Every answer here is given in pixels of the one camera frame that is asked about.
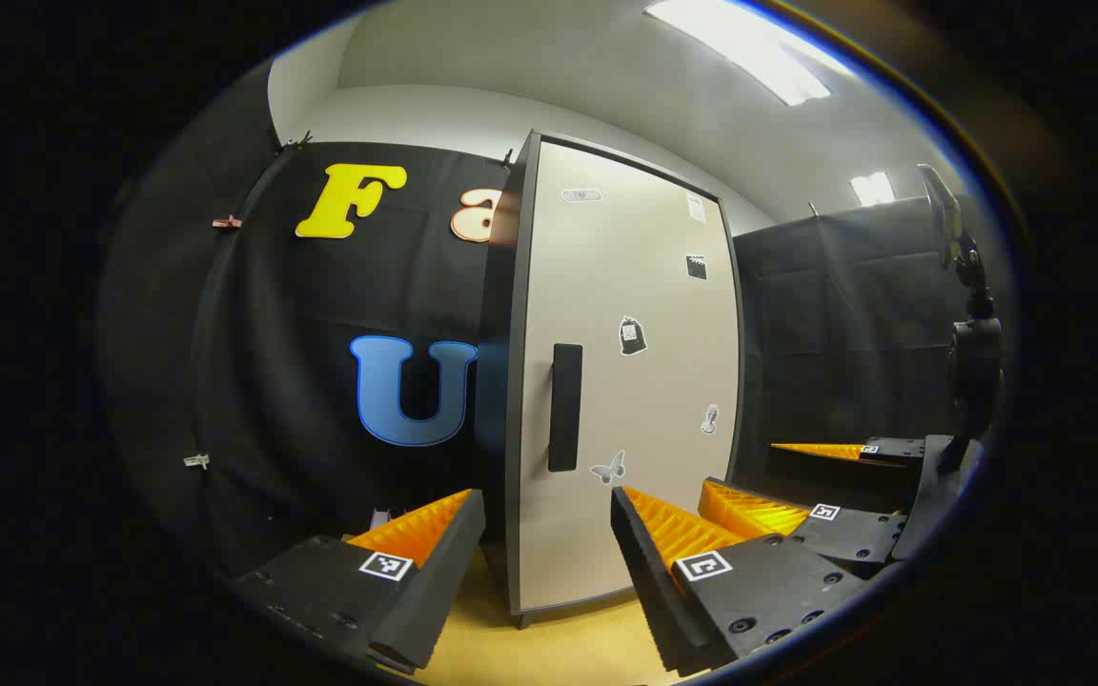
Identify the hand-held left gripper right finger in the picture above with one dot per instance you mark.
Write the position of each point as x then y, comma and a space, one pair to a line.
649, 581

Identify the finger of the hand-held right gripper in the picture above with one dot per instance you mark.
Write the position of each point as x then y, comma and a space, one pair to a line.
897, 450
854, 535

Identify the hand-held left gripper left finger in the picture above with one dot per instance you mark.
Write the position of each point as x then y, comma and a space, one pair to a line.
444, 581

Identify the pale pink small box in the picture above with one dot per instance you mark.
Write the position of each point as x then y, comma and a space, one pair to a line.
380, 519

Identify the black backdrop cloth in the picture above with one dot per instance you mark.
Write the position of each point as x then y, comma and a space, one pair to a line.
892, 314
320, 305
158, 333

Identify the small ceiling light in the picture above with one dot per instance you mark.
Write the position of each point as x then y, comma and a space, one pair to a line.
871, 188

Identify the white clip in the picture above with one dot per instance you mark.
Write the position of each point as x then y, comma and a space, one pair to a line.
196, 461

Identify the long ceiling light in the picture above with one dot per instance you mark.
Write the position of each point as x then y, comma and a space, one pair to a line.
749, 48

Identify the red clip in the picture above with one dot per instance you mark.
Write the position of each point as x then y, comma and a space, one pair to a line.
227, 222

